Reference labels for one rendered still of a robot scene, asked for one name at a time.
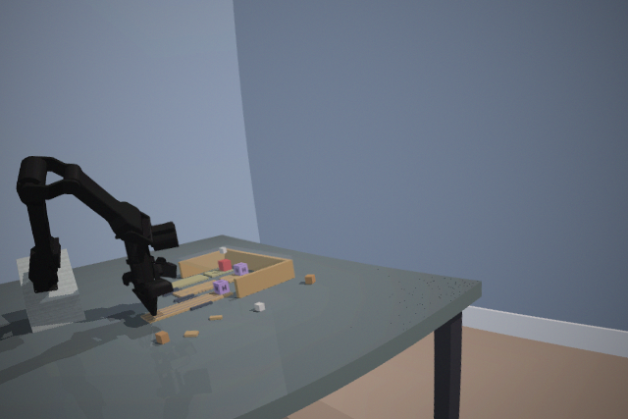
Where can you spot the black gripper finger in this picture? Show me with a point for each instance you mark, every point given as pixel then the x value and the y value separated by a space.
pixel 151 303
pixel 136 293

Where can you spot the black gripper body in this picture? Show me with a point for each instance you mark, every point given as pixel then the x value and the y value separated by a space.
pixel 142 277

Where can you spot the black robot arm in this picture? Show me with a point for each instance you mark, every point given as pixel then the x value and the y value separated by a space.
pixel 126 221

